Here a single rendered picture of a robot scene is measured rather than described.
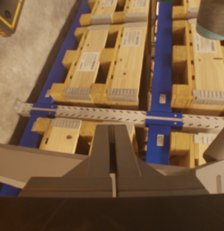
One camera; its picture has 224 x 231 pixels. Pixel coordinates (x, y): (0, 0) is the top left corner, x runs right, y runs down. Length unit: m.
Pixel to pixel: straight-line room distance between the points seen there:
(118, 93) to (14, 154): 0.94
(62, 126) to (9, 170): 0.88
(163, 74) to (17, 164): 1.19
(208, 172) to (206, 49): 1.27
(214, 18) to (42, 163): 0.79
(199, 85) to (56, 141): 0.99
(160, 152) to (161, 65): 0.68
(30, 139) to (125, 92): 0.76
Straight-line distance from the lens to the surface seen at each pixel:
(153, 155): 1.03
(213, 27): 0.86
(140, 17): 1.77
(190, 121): 1.14
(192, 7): 1.86
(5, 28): 1.06
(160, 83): 1.26
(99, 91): 1.19
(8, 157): 0.29
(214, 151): 0.24
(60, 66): 1.61
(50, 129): 1.18
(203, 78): 1.25
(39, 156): 0.25
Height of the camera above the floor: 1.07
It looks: 14 degrees down
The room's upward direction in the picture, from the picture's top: 94 degrees clockwise
